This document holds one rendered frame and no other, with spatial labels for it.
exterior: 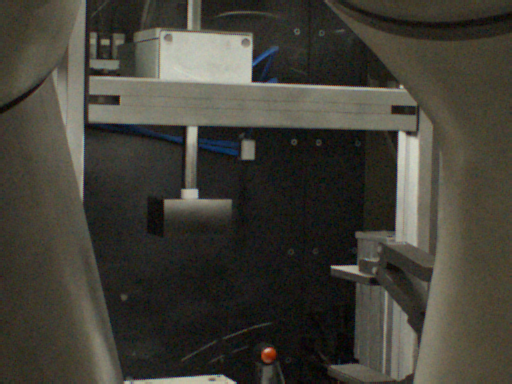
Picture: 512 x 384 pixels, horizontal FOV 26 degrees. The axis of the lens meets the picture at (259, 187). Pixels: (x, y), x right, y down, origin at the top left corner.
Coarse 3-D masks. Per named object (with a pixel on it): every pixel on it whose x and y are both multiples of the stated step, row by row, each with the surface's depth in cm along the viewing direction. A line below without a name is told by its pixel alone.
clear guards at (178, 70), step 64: (128, 0) 108; (192, 0) 111; (256, 0) 114; (320, 0) 117; (128, 64) 109; (192, 64) 111; (256, 64) 114; (320, 64) 117; (320, 128) 118; (384, 128) 121
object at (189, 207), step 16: (192, 128) 133; (192, 144) 133; (192, 160) 133; (192, 176) 134; (192, 192) 134; (160, 208) 131; (176, 208) 131; (192, 208) 132; (208, 208) 132; (224, 208) 133; (160, 224) 131; (176, 224) 131; (192, 224) 132; (208, 224) 132; (224, 224) 133
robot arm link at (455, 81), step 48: (336, 0) 27; (384, 48) 28; (432, 48) 27; (480, 48) 26; (432, 96) 31; (480, 96) 30; (480, 144) 33; (480, 192) 37; (480, 240) 39; (432, 288) 43; (480, 288) 40; (432, 336) 43; (480, 336) 41
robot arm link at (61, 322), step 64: (0, 0) 27; (64, 0) 29; (0, 64) 28; (0, 128) 29; (64, 128) 33; (0, 192) 30; (64, 192) 32; (0, 256) 30; (64, 256) 32; (0, 320) 31; (64, 320) 32
